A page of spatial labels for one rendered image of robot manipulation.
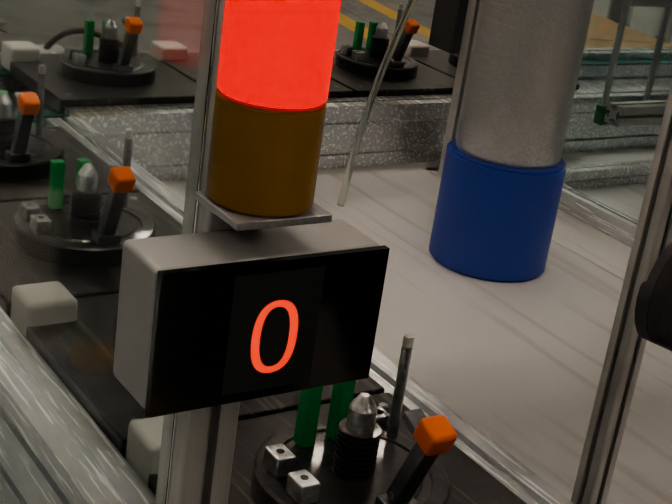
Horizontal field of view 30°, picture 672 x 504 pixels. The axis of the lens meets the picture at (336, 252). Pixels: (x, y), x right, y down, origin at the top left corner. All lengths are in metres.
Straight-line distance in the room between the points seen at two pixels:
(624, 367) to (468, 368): 0.45
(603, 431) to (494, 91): 0.67
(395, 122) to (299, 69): 1.45
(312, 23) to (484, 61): 1.03
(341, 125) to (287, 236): 1.34
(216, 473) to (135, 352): 0.12
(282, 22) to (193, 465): 0.24
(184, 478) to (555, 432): 0.68
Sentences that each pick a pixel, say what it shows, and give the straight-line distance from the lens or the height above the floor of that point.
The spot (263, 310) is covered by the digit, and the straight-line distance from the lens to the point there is 0.57.
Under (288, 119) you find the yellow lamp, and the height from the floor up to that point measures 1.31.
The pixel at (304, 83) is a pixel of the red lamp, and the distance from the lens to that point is 0.54.
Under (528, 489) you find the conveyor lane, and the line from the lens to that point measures 0.98.
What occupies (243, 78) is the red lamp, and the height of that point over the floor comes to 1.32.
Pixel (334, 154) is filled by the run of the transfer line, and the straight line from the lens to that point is 1.95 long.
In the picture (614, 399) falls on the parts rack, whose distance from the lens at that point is 0.96.
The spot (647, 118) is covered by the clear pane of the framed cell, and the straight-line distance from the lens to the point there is 1.83.
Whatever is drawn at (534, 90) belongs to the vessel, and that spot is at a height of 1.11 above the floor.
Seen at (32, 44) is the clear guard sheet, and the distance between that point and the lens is 0.54.
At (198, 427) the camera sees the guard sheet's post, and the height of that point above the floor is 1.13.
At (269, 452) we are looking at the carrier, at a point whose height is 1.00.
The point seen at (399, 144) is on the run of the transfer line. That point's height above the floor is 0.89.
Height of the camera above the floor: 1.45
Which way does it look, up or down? 22 degrees down
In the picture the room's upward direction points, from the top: 8 degrees clockwise
